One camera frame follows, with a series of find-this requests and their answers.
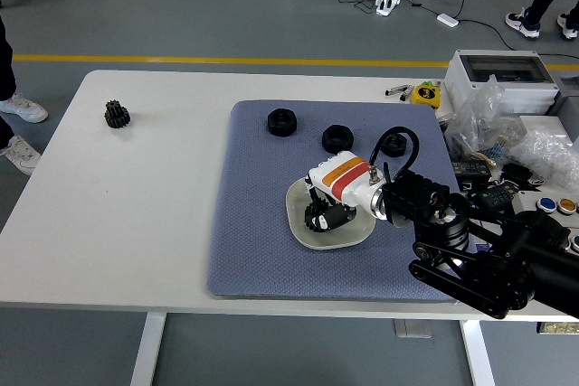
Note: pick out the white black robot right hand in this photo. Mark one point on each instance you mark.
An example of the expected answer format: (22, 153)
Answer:
(346, 178)

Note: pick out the large black gear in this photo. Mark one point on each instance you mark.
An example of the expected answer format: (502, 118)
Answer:
(309, 221)

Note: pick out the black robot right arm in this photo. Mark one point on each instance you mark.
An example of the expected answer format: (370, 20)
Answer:
(520, 259)

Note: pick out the medium black hex nut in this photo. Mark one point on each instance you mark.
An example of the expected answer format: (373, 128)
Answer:
(337, 138)

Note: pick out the small black hex nut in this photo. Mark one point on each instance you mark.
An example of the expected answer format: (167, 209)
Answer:
(393, 147)

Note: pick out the large black hex nut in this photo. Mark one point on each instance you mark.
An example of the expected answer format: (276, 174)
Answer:
(281, 123)

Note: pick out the white flat box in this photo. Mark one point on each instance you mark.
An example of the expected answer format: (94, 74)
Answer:
(543, 124)

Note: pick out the grey blue-yellow button box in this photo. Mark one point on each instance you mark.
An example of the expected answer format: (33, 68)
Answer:
(558, 205)

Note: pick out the white square plate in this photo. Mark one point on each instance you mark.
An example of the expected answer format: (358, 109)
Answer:
(335, 239)

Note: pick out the short black marker pen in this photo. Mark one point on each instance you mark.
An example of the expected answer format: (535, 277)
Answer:
(405, 95)

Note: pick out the blue-grey textured mat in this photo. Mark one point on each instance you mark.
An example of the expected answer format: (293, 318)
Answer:
(253, 246)

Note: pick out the yellow tape measure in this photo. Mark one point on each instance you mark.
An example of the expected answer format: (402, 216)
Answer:
(425, 94)

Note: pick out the black digital meter module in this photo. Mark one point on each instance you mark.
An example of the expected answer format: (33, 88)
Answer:
(472, 168)
(497, 198)

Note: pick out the clear plastic bag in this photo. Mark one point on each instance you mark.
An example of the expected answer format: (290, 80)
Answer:
(479, 119)

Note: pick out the purple small packet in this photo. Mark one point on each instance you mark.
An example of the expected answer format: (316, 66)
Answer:
(482, 247)

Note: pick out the small black plastic part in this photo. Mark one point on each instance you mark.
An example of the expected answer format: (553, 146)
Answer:
(518, 172)

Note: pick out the white power strip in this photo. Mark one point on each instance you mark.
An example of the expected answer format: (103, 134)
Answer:
(388, 4)

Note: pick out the white small adapter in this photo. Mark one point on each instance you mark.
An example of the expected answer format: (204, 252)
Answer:
(447, 20)

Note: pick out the bubble wrap bundle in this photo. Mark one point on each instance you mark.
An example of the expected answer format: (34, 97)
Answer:
(547, 151)

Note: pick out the grey device case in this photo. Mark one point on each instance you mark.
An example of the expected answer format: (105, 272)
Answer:
(567, 96)

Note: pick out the black stacked double gear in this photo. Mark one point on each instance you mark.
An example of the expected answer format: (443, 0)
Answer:
(117, 115)

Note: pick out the green terminal strip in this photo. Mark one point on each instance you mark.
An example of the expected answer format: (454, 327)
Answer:
(558, 328)

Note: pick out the grey under-table bracket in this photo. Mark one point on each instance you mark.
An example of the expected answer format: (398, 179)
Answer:
(412, 328)

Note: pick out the white electrical enclosure box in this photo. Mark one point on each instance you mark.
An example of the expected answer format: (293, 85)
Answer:
(497, 69)

